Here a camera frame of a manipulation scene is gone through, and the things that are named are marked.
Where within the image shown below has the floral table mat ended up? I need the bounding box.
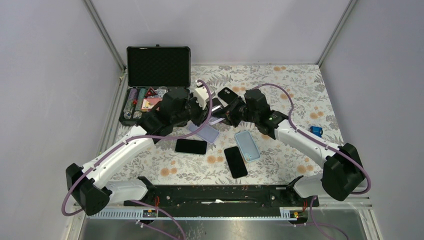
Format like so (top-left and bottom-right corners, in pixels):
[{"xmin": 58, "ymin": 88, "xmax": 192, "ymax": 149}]
[{"xmin": 113, "ymin": 65, "xmax": 344, "ymax": 185}]

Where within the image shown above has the card deck box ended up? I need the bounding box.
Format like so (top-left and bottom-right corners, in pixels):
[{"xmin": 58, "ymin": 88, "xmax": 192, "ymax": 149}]
[{"xmin": 140, "ymin": 98, "xmax": 162, "ymax": 112}]

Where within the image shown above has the black poker chip case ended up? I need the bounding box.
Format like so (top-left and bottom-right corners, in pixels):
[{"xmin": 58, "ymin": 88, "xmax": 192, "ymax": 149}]
[{"xmin": 118, "ymin": 45, "xmax": 191, "ymax": 127}]

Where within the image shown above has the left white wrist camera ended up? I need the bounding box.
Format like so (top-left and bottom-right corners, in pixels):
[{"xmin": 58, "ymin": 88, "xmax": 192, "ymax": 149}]
[{"xmin": 193, "ymin": 79, "xmax": 209, "ymax": 110}]

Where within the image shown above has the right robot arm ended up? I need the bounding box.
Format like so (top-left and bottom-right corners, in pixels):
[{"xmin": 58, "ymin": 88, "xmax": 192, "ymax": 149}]
[{"xmin": 217, "ymin": 87, "xmax": 366, "ymax": 206}]

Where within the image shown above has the black bare phone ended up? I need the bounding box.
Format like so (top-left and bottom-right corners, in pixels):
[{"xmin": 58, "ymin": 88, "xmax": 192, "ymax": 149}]
[{"xmin": 224, "ymin": 146, "xmax": 248, "ymax": 179}]

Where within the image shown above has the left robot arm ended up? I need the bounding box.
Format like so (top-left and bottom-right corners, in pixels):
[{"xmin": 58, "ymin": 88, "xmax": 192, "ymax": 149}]
[{"xmin": 61, "ymin": 85, "xmax": 213, "ymax": 216}]

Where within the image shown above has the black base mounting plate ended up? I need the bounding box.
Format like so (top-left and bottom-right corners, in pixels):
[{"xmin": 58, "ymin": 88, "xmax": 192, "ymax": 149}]
[{"xmin": 141, "ymin": 185, "xmax": 320, "ymax": 218}]

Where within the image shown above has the black phone case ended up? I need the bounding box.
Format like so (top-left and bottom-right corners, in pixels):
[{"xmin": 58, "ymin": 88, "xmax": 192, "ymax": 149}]
[{"xmin": 217, "ymin": 87, "xmax": 239, "ymax": 105}]

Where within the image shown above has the teal-edged phone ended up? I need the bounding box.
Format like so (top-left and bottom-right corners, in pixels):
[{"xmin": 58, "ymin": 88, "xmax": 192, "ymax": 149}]
[{"xmin": 175, "ymin": 139, "xmax": 208, "ymax": 155}]

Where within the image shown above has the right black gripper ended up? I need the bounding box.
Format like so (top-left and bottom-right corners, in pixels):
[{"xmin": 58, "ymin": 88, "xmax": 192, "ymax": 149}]
[{"xmin": 212, "ymin": 96, "xmax": 259, "ymax": 128}]

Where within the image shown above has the blue toy car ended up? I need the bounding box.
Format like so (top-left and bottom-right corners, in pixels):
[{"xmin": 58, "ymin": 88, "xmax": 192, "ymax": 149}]
[{"xmin": 309, "ymin": 126, "xmax": 323, "ymax": 138}]

